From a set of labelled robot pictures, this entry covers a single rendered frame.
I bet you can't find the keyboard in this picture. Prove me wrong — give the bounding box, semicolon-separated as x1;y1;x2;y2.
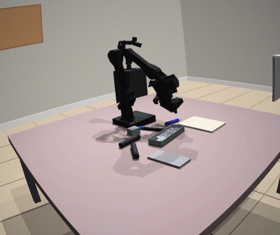
148;124;185;147

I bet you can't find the cream flat rectangular panel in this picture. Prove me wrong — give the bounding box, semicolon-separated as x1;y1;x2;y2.
178;116;226;133

